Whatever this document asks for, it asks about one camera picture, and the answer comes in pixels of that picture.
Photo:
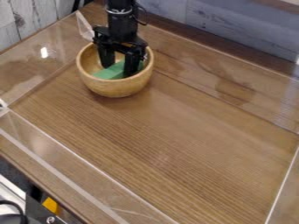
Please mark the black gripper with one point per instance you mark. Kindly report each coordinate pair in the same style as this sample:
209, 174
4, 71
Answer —
120, 39

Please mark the green rectangular block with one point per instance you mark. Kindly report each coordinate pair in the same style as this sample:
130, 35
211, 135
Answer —
115, 71

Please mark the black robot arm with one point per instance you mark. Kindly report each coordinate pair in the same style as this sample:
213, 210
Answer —
122, 13

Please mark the brown wooden bowl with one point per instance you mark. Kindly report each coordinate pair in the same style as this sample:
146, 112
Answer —
114, 88

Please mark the black device with yellow label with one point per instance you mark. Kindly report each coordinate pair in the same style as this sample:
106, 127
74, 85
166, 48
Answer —
44, 212

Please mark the clear acrylic corner bracket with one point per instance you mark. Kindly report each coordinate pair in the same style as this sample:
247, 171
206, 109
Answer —
84, 27

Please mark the clear acrylic tray wall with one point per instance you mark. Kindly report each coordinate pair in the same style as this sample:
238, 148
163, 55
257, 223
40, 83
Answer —
98, 190

